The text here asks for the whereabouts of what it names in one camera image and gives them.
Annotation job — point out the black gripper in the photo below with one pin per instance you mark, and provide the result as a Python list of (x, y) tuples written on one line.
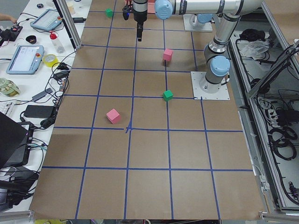
[(140, 17)]

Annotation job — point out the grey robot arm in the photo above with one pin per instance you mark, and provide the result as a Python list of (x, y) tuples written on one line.
[(231, 11), (203, 22)]

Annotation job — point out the pink plastic bin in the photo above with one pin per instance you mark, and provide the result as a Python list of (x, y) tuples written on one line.
[(151, 7)]

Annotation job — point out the green cube far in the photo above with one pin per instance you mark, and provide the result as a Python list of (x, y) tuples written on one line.
[(109, 13)]

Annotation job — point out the green cube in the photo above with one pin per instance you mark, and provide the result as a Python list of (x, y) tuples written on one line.
[(167, 95), (109, 13)]

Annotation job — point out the pink cube far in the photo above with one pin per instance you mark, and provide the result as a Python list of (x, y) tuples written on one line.
[(167, 55)]

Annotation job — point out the pink cube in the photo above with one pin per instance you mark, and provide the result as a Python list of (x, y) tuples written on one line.
[(167, 55), (113, 116)]

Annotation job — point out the green cube centre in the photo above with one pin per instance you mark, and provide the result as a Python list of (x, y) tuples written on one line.
[(167, 95)]

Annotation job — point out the white squeeze bottle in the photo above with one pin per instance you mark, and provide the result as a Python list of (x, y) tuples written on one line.
[(56, 43)]

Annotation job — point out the teach pendant upper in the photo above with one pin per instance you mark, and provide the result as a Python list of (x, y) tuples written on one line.
[(47, 21)]

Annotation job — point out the teach pendant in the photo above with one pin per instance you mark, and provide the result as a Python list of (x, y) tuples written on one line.
[(26, 60), (47, 21)]

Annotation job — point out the pink cube near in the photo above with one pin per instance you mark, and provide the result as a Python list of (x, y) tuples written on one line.
[(113, 116)]

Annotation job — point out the yellow tape roll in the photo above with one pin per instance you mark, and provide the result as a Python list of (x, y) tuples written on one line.
[(50, 60)]

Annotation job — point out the teach pendant lower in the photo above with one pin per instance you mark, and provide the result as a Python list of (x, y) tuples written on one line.
[(26, 60)]

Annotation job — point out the black power adapter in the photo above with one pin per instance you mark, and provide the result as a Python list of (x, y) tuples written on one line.
[(38, 111)]

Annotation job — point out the black laptop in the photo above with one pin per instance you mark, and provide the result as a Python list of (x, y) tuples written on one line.
[(15, 138)]

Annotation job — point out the aluminium frame post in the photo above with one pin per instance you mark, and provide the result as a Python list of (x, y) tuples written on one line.
[(61, 7)]

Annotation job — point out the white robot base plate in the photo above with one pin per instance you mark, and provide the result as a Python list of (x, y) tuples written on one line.
[(203, 90)]

